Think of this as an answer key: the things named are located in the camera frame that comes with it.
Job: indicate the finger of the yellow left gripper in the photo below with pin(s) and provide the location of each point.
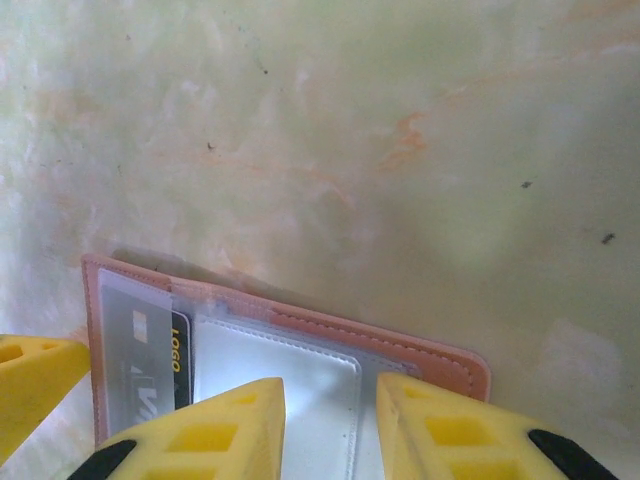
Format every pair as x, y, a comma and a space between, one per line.
35, 370

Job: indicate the black credit card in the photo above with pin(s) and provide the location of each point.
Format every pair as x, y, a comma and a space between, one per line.
181, 360

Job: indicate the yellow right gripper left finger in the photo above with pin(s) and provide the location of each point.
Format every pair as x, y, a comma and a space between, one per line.
200, 440

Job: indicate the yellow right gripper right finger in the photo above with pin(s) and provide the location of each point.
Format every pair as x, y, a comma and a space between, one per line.
450, 440

